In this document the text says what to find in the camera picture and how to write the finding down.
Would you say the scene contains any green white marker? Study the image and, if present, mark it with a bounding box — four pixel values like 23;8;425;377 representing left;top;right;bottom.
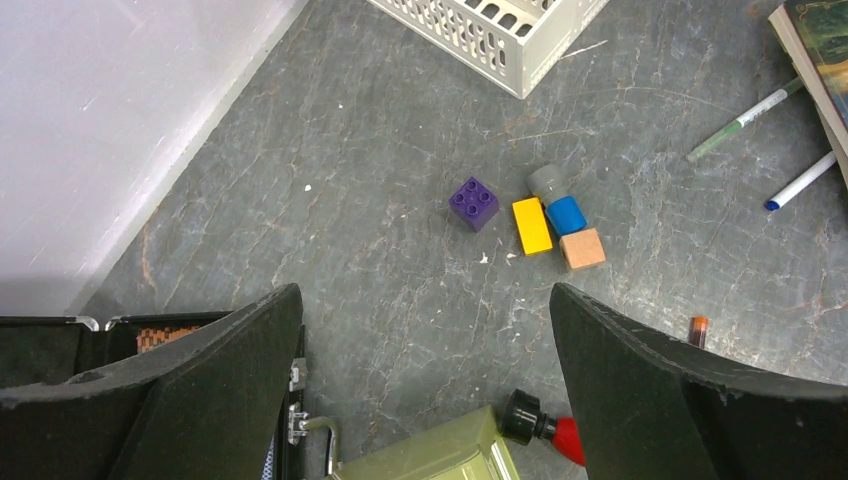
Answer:
686;77;803;162

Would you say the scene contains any black poker chip case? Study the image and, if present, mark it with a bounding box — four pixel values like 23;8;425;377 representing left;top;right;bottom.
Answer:
1;312;304;479

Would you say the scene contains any purple cube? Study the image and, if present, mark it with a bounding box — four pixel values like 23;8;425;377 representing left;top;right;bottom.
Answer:
449;177;500;232

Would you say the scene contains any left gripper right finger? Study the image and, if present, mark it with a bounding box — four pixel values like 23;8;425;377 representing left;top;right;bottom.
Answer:
549;283;847;479

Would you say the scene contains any wooden cube block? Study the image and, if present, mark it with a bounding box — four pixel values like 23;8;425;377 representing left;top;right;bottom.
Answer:
559;228;606;270

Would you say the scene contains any grey cylinder block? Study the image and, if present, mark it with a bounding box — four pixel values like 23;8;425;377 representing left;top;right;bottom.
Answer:
525;164;568;207

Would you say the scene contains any red pen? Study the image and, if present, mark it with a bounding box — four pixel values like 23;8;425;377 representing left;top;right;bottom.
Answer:
687;316;709;349

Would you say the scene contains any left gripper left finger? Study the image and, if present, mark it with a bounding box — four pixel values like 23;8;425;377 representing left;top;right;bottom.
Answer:
1;283;305;479

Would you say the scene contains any blue capped white marker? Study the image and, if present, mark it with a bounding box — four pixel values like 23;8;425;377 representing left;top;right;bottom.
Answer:
764;151;837;212

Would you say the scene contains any green drawer cabinet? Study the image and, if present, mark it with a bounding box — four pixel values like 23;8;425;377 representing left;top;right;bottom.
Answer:
327;405;520;480

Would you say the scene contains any Animal Farm book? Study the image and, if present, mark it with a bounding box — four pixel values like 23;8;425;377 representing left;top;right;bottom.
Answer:
768;0;847;176

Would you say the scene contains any blue cylinder block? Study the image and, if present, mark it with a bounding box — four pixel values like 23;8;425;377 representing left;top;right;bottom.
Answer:
545;196;587;238

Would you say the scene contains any white file organizer rack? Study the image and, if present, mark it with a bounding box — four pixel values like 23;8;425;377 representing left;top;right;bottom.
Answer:
372;0;608;99

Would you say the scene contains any yellow eraser block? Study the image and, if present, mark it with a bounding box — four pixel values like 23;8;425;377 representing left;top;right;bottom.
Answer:
512;197;553;256

